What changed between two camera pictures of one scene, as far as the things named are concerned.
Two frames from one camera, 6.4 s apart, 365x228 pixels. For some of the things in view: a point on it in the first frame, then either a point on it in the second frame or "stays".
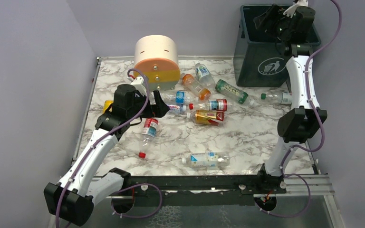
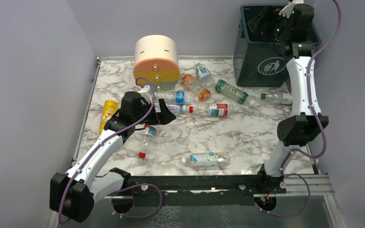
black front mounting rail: (215, 190) stays
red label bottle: (149, 128) stays
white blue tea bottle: (207, 159) stays
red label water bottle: (215, 105) → (218, 109)
